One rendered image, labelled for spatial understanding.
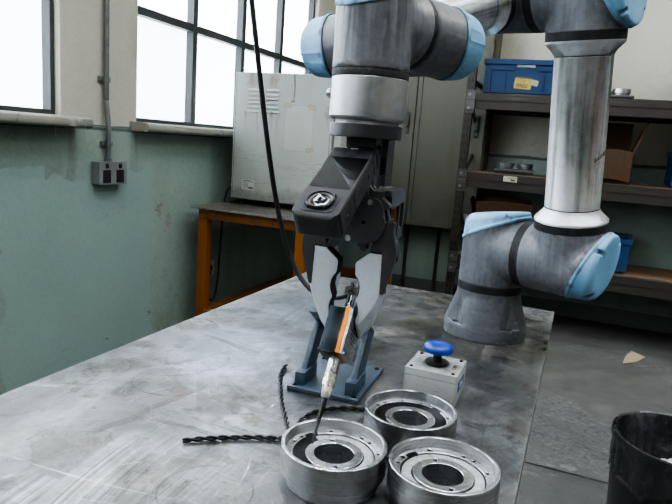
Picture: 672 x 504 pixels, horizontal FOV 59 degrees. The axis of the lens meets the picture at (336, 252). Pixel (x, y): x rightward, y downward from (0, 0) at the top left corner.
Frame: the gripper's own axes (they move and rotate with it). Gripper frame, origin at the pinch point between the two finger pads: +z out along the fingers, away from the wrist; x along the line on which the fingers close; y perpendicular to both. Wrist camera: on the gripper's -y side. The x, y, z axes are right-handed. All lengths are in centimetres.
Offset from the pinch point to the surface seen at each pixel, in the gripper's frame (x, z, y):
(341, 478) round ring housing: -3.6, 11.7, -8.1
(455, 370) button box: -9.3, 10.5, 21.5
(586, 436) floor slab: -46, 95, 201
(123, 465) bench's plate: 18.4, 15.1, -10.4
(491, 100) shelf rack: 24, -51, 343
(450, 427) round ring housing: -11.2, 11.3, 6.0
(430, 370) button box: -6.3, 10.5, 19.7
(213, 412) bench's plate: 16.7, 15.1, 3.8
